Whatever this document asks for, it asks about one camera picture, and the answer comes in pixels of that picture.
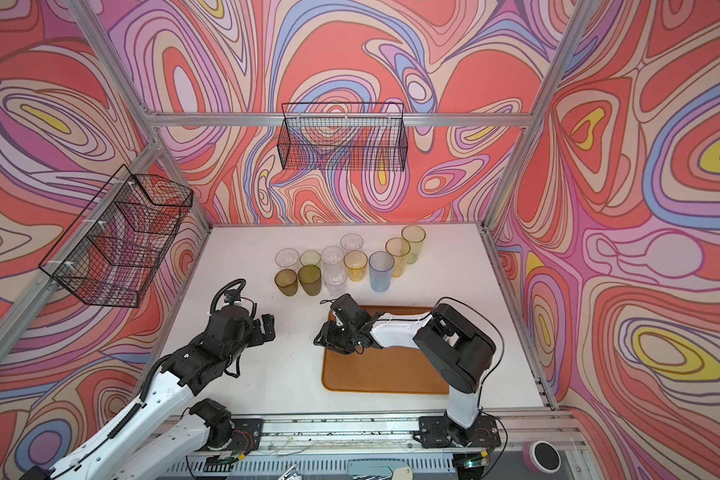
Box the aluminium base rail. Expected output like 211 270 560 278
95 410 595 464

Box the black wire basket left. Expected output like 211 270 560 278
38 165 194 308

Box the black wire basket back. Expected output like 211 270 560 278
277 101 408 172

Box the black wire basket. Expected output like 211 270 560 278
277 101 408 172
38 165 194 308

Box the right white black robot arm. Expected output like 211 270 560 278
313 294 503 430

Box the clear glass back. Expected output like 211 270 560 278
340 233 364 252

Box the clear faceted glass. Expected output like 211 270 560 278
275 248 301 271

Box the brown plastic tray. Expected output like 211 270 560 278
321 305 451 395

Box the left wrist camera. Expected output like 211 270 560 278
222 286 242 304

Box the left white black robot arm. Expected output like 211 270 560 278
23 304 276 479

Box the pale green glass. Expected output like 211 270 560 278
299 250 322 267

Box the tall light green glass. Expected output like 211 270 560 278
401 224 426 264

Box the pink tape roll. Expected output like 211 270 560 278
522 440 562 475

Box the blue textured glass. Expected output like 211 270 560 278
368 251 395 293

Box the short amber textured glass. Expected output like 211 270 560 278
274 269 299 297

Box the tall clear glass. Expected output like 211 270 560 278
321 246 348 298

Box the tall olive textured glass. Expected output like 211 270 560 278
298 265 322 296

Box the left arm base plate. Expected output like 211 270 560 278
199 417 264 454

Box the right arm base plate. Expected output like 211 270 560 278
412 415 502 451

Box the tall yellow glass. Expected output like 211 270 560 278
385 237 411 278

